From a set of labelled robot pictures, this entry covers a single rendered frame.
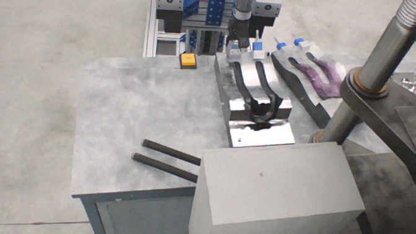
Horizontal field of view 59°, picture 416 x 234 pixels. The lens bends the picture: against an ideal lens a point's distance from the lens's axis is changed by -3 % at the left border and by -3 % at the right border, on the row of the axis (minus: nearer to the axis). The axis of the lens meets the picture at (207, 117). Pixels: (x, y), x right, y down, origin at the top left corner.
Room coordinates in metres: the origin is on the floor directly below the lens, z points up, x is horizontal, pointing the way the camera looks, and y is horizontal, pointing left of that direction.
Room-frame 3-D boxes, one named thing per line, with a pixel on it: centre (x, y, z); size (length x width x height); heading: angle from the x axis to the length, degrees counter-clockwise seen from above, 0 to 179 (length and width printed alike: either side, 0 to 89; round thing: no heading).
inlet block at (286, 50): (1.47, -0.30, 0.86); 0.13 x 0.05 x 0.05; 33
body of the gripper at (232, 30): (1.33, -0.06, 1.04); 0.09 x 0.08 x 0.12; 16
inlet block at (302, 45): (1.53, -0.39, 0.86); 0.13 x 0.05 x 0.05; 33
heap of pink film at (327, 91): (1.28, -0.49, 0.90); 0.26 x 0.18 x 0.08; 33
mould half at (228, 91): (1.10, -0.18, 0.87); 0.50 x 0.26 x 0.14; 16
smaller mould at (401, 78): (1.34, -0.95, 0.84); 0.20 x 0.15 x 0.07; 16
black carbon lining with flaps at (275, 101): (1.12, -0.19, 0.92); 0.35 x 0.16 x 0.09; 16
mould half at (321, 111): (1.28, -0.50, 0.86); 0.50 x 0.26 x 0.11; 33
